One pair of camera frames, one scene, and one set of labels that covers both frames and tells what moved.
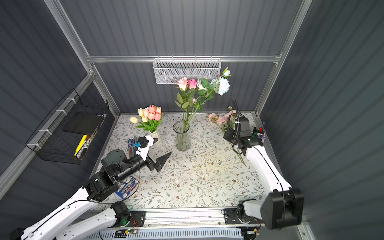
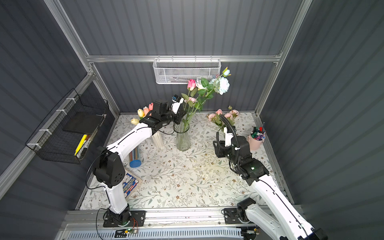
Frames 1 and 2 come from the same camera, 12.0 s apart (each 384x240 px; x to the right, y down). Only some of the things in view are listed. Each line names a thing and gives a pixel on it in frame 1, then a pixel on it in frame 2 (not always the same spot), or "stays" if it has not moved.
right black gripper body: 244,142 → 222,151
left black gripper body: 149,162 → 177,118
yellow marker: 80,144 stays
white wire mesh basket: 169,71 stays
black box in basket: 83,122 stays
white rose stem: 202,84 stays
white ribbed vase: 158,145 stays
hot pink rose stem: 193,84 stays
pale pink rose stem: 182,84 → 218,121
